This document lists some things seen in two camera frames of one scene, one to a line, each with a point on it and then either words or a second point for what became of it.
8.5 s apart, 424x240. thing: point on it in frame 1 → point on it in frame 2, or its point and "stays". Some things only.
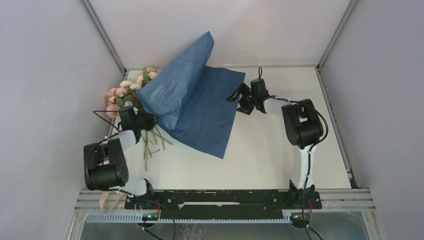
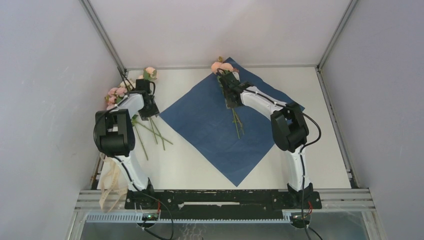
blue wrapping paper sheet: [191, 98] → [236, 139]
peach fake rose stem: [149, 73] → [223, 66]
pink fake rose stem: [115, 101] stays
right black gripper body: [252, 97] → [229, 101]
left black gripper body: [144, 121] → [149, 110]
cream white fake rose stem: [129, 84] stays
